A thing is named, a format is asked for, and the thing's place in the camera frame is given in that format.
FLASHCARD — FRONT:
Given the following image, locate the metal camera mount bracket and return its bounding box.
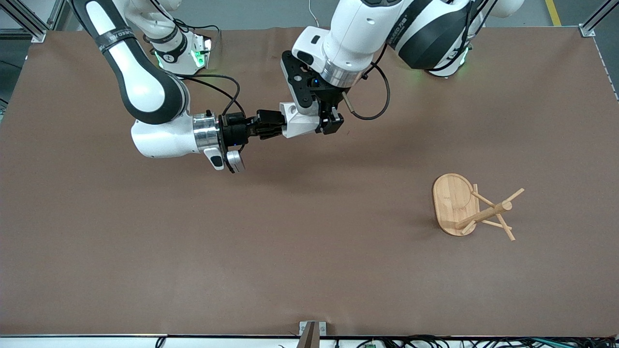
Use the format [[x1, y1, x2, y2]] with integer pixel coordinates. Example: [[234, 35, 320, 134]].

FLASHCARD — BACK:
[[299, 321, 327, 348]]

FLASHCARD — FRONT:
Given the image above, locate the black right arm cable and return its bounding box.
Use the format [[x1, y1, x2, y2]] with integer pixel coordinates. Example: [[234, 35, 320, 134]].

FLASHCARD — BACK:
[[180, 72, 246, 117]]

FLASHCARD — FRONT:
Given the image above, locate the black right base cable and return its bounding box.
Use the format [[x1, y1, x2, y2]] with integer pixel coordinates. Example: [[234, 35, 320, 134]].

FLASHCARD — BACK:
[[174, 19, 221, 49]]

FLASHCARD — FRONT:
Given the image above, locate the brown table cover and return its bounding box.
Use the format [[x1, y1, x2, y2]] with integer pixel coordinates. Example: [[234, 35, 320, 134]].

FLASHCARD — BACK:
[[0, 27, 619, 337]]

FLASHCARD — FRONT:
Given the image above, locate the black cable bundle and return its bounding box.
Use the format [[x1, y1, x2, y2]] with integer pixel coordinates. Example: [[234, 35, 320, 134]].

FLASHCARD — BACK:
[[358, 334, 619, 348]]

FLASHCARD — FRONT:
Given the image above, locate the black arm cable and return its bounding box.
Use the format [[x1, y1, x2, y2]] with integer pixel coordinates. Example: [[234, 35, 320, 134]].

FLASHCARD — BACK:
[[180, 72, 246, 117], [340, 60, 392, 121]]

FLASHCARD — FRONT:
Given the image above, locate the white faceted cup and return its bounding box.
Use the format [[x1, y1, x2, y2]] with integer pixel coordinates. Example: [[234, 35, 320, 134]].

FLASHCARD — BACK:
[[280, 101, 323, 140]]

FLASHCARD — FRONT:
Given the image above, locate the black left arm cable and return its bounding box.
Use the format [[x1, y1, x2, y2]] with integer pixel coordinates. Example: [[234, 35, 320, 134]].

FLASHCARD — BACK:
[[340, 60, 392, 121]]

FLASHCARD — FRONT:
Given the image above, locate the wooden cup rack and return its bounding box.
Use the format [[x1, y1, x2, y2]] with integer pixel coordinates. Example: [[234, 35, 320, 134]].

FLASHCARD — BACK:
[[432, 173, 525, 241]]

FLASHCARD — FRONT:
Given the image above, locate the aluminium frame post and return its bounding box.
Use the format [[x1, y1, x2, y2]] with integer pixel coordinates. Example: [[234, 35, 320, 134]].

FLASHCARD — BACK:
[[578, 0, 619, 38], [0, 0, 66, 42]]

